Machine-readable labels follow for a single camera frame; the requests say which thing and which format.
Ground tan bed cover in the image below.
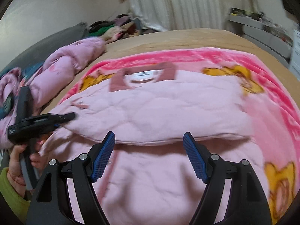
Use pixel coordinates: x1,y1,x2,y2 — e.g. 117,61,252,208
42,28,299,114

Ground pile of assorted clothes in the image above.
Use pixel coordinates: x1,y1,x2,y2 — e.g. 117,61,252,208
87,14,143,44

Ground clutter on desk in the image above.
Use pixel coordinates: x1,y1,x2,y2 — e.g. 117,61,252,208
228,8,289,38

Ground white drawer cabinet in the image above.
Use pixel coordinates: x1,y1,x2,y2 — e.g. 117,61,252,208
289,29,300,81

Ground pink quilted jacket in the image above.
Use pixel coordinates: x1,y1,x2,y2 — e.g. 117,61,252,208
41,62,269,224

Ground grey headboard cushion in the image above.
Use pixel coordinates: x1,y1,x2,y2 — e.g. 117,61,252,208
1,22,88,76

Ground person's left hand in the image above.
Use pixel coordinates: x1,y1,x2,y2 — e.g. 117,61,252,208
7,133,53,199

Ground pink cartoon bear blanket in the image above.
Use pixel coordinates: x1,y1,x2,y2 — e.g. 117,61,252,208
57,47,300,225

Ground grey desk shelf unit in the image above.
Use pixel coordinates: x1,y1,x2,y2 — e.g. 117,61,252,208
228,13,293,68

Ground green left sleeve forearm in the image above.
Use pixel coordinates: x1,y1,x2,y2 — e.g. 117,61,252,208
1,168,30,224

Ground white striped curtain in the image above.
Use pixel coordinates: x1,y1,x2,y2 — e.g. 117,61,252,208
128,0,224,32

